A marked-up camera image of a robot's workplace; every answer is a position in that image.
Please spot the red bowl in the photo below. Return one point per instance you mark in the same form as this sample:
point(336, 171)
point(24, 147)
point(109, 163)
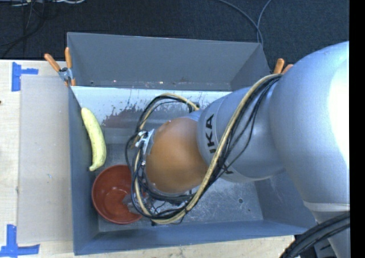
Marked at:
point(109, 194)

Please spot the yellow banana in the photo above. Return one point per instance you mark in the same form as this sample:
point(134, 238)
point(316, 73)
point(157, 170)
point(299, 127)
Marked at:
point(95, 137)

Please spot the pale flat board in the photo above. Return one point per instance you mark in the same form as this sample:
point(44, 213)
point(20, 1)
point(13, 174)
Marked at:
point(42, 151)

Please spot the grey metal bin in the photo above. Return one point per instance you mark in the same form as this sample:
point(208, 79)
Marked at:
point(159, 60)

